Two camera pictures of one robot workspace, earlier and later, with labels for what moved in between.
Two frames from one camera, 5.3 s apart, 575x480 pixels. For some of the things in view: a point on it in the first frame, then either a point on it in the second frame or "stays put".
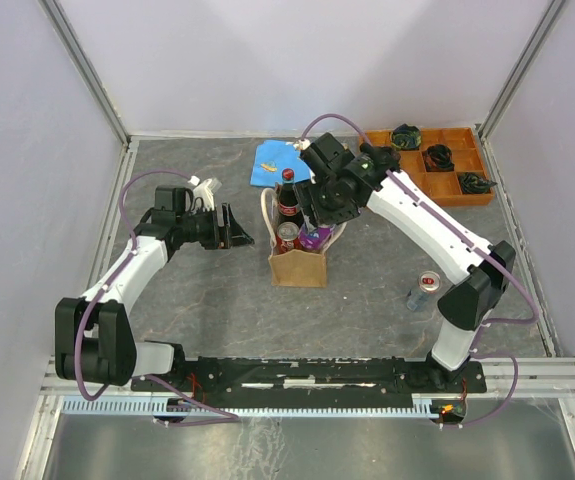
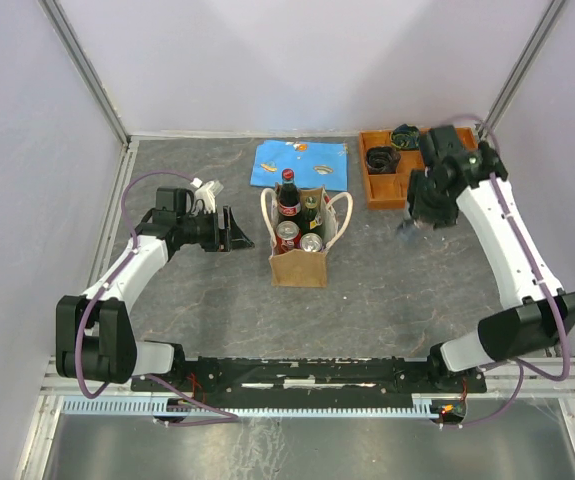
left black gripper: (228, 236) stays put
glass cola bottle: (288, 199) stays put
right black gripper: (308, 195) → (440, 218)
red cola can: (287, 237) stays put
